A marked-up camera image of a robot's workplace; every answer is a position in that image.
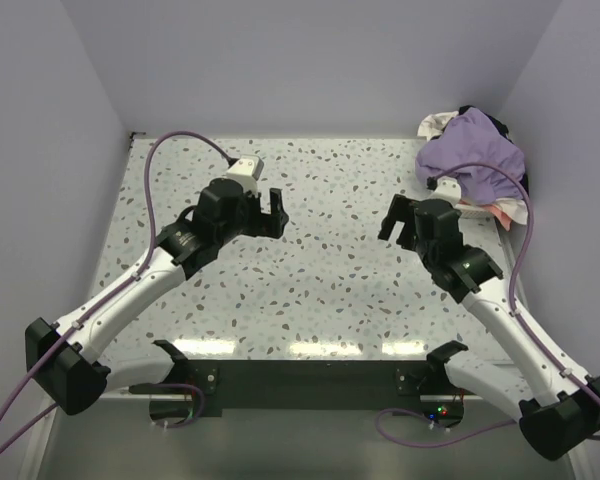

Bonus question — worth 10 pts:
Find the purple t shirt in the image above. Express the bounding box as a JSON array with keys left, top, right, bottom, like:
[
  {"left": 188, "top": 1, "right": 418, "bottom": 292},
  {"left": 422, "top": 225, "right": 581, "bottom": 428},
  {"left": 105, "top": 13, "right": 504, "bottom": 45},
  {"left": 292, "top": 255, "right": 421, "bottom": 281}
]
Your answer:
[{"left": 415, "top": 107, "right": 526, "bottom": 205}]

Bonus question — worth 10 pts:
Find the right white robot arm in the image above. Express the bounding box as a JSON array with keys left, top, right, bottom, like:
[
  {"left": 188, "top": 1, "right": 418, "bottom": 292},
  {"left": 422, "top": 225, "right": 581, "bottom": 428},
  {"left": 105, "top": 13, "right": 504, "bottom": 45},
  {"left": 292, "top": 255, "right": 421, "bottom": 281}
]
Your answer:
[{"left": 378, "top": 195, "right": 600, "bottom": 461}]

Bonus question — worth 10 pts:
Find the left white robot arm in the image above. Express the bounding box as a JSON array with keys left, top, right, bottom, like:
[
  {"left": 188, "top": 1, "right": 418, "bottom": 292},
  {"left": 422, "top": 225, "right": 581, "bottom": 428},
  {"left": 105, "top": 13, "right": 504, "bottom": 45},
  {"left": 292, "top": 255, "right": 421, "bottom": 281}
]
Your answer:
[{"left": 24, "top": 178, "right": 289, "bottom": 415}]

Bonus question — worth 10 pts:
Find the white laundry basket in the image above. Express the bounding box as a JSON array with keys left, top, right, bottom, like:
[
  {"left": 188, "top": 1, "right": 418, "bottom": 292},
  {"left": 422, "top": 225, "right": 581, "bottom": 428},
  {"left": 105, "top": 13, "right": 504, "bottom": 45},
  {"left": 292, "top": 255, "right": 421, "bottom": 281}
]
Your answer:
[{"left": 455, "top": 202, "right": 494, "bottom": 220}]

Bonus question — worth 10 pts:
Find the white pink t shirt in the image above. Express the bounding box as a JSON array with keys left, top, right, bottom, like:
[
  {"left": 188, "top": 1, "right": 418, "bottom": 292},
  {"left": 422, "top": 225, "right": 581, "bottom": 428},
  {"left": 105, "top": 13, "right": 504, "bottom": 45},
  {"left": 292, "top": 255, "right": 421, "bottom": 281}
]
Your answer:
[{"left": 417, "top": 110, "right": 528, "bottom": 230}]

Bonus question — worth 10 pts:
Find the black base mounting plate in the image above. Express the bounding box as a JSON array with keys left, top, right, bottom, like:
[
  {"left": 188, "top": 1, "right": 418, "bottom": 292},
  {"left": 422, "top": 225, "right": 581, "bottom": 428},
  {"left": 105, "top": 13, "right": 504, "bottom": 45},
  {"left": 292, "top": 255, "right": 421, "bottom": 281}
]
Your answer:
[{"left": 133, "top": 360, "right": 464, "bottom": 428}]

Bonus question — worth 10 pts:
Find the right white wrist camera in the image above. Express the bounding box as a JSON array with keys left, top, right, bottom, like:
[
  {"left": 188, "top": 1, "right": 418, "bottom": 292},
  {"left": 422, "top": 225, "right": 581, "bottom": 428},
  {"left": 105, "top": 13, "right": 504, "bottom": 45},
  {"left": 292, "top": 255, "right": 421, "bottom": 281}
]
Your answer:
[{"left": 426, "top": 176, "right": 462, "bottom": 205}]

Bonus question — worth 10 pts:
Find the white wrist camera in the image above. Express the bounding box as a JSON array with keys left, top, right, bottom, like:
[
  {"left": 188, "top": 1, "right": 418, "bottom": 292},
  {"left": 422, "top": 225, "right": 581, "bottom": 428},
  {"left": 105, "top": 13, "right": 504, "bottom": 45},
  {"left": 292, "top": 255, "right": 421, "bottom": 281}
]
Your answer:
[
  {"left": 225, "top": 155, "right": 264, "bottom": 195},
  {"left": 426, "top": 176, "right": 462, "bottom": 205}
]

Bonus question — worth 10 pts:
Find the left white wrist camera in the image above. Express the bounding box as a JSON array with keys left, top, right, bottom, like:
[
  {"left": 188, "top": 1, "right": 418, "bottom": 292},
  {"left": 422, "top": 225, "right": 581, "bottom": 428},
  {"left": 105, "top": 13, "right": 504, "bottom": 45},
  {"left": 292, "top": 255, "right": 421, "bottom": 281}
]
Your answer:
[{"left": 225, "top": 155, "right": 264, "bottom": 195}]

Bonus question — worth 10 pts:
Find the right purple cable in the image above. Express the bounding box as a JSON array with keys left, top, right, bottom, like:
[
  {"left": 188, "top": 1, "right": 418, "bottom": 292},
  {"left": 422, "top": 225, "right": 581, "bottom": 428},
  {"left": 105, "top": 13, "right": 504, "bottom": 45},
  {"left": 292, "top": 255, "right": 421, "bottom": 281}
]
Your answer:
[{"left": 376, "top": 162, "right": 600, "bottom": 447}]

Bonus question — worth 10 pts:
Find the purple cable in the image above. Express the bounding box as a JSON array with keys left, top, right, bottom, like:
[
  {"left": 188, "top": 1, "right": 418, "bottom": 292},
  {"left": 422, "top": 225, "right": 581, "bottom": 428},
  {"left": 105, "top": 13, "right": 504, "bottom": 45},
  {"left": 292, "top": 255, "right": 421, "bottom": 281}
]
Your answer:
[
  {"left": 376, "top": 162, "right": 600, "bottom": 447},
  {"left": 0, "top": 130, "right": 235, "bottom": 465}
]

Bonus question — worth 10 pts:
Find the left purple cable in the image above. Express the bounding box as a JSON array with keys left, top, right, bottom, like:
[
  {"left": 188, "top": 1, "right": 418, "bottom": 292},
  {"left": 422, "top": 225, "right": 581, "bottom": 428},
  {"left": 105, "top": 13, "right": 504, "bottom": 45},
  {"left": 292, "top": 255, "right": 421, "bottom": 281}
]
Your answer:
[{"left": 0, "top": 130, "right": 235, "bottom": 465}]

